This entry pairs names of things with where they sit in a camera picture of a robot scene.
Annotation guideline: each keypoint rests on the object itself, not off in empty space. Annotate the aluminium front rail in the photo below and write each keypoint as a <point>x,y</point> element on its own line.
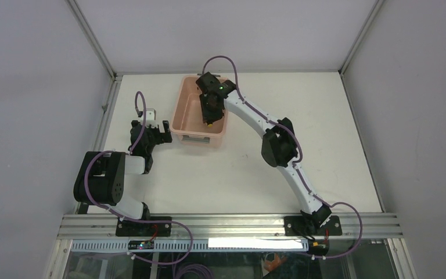
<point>273,226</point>

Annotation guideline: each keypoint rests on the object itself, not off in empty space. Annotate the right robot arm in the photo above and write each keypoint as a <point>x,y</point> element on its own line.
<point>279,149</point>

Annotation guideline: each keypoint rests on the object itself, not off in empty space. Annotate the white slotted cable duct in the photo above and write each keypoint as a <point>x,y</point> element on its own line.
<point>202,245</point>

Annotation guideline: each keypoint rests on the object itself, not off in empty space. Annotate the pink plastic bin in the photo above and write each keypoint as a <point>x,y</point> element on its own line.
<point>187,120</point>

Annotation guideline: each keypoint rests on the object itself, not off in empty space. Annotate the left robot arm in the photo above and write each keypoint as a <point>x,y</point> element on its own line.
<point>101,177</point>

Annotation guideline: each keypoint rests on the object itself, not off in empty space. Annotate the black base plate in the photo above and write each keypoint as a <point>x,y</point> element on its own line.
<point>160,228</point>
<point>299,226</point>

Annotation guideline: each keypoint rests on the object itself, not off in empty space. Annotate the orange object under table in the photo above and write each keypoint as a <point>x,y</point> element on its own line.
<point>272,261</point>

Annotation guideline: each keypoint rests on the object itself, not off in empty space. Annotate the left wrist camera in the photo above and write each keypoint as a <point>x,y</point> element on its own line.
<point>148,117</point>

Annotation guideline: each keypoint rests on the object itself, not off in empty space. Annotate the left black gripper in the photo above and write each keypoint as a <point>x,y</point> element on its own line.
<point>161,137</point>

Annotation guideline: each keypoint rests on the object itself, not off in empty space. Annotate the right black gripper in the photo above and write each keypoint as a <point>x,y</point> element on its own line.
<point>207,115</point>

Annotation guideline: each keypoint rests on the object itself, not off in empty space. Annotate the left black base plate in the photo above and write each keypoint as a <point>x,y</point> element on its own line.
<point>160,228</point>

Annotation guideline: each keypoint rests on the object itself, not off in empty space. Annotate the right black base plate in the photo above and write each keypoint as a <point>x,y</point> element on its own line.
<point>299,226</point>

